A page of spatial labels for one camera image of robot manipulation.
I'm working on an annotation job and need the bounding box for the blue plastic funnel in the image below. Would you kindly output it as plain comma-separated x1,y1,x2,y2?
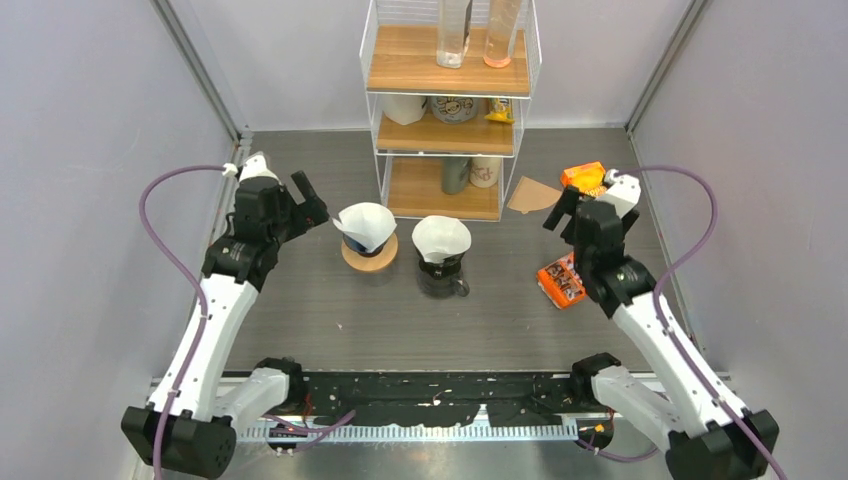
342,234,388,258

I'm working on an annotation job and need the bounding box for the brown tape roll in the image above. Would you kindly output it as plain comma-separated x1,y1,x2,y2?
341,233,399,274

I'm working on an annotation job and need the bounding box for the dark green coffee dripper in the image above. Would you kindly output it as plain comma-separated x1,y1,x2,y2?
418,254,463,279

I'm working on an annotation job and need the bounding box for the white paper coffee filter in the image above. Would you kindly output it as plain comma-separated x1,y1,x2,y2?
411,215,472,264

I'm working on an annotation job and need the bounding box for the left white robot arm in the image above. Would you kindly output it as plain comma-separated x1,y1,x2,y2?
121,169,330,479

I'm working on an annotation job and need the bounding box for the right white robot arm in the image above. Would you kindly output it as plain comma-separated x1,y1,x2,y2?
543,186,779,479

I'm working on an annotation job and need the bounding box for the brown paper coffee filter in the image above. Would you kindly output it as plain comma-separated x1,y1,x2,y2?
507,176,562,214

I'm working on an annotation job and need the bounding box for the grey glass coffee server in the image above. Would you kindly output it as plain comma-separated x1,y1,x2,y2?
416,270,471,299

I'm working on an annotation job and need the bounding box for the orange yellow box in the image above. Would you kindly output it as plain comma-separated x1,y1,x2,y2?
560,162,607,197

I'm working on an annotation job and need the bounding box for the orange snack packet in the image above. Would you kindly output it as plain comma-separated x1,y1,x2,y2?
536,252,587,310

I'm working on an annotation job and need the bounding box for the yellow snack packet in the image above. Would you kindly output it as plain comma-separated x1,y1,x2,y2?
484,97,515,125

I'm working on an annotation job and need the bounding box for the white jug on shelf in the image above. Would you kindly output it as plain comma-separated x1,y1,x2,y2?
381,94,428,126

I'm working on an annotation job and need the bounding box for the cartoon printed round tin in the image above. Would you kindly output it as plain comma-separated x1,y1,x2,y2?
429,96,479,124

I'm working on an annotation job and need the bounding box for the clear pink bottom bottle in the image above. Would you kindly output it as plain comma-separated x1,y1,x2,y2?
483,0,523,68

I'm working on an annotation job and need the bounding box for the clear glass bottle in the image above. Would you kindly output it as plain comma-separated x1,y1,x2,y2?
436,0,473,69

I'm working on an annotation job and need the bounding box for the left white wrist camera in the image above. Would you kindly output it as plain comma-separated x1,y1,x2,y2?
238,151,281,185

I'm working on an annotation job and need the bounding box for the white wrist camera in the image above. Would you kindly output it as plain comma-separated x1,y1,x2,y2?
596,169,641,219
238,151,281,185

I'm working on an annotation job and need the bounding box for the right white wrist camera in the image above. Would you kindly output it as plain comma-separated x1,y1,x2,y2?
596,169,641,219

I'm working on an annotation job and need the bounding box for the white wire wooden shelf rack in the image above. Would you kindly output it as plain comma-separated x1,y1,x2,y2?
359,1,542,222

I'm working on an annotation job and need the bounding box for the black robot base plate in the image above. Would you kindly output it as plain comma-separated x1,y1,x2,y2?
260,371,622,449

